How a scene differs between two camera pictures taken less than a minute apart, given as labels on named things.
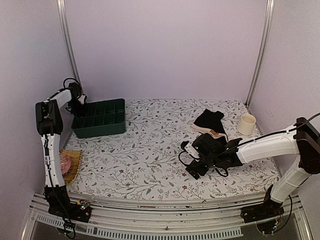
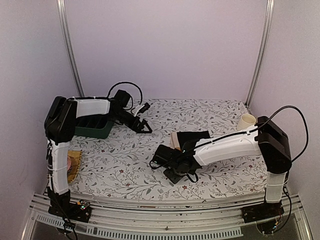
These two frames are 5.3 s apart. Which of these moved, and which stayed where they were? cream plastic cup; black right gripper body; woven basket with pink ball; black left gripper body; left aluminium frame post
Moved: black right gripper body; black left gripper body
Stayed: woven basket with pink ball; left aluminium frame post; cream plastic cup
